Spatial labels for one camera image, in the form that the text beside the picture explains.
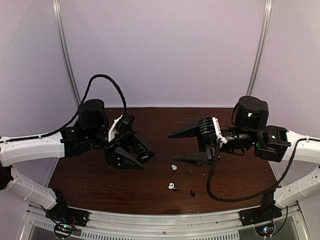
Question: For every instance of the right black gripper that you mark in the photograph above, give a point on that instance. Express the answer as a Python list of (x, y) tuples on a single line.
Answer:
[(207, 144)]

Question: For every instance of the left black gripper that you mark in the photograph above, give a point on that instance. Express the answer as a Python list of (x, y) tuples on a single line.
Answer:
[(117, 155)]

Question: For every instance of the black round charging case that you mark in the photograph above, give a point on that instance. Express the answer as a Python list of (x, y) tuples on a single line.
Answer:
[(146, 157)]

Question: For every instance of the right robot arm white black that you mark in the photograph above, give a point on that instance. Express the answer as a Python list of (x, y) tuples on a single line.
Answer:
[(272, 143)]

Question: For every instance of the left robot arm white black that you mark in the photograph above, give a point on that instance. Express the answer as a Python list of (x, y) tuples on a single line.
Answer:
[(89, 131)]

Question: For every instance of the white earbud lower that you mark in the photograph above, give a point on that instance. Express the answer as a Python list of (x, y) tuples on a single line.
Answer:
[(171, 186)]

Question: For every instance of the black earbud right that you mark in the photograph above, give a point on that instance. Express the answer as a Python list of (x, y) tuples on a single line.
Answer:
[(192, 193)]

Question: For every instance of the left circuit board with leds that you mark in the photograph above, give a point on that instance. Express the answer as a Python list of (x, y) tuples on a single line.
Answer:
[(63, 230)]

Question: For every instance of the circuit board with leds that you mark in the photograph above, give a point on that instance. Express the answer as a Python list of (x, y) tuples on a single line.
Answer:
[(63, 230), (264, 231)]

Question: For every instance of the right circuit board with leds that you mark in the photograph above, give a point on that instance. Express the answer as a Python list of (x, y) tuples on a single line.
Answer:
[(264, 231)]

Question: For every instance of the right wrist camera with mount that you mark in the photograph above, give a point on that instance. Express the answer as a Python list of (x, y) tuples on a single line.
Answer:
[(210, 130)]

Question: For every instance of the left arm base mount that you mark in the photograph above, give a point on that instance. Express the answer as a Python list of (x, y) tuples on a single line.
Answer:
[(72, 216)]

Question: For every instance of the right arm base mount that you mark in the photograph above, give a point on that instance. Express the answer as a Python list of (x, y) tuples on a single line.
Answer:
[(258, 215)]

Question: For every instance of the right aluminium frame post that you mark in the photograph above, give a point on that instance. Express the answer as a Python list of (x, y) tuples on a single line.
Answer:
[(263, 36)]

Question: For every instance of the aluminium frame post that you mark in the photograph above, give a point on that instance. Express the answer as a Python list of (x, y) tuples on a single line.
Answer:
[(263, 36), (64, 51)]

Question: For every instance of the left aluminium frame post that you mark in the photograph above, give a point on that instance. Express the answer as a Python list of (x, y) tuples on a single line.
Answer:
[(64, 51)]

